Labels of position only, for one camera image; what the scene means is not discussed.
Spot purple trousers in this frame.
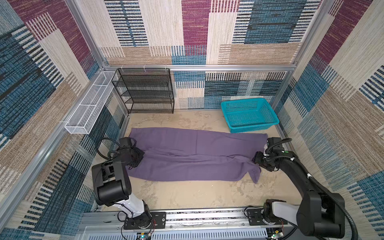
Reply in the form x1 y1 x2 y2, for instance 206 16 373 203
127 128 268 183

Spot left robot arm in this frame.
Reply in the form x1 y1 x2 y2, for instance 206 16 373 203
92 146 153 229

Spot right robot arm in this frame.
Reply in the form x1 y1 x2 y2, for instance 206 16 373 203
253 150 346 239

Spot teal plastic basket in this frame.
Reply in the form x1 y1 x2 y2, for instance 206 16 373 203
221 98 280 133

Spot black mesh shelf rack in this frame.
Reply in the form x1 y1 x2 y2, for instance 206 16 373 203
112 68 175 114

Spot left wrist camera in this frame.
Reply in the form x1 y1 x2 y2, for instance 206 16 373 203
119 137 137 149

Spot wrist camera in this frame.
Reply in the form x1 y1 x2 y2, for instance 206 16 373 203
266 137 284 153
119 137 137 149

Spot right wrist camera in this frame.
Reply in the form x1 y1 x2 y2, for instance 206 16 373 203
266 137 284 153

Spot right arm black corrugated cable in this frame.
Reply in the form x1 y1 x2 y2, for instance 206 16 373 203
265 137 359 240

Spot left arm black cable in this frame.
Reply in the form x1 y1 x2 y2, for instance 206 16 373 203
95 137 121 160

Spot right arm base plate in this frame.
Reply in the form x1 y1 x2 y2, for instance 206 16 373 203
245 208 288 226

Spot white wire mesh tray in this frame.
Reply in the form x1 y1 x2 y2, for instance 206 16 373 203
65 71 115 135

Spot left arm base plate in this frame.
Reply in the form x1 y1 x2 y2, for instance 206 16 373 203
123 212 167 231

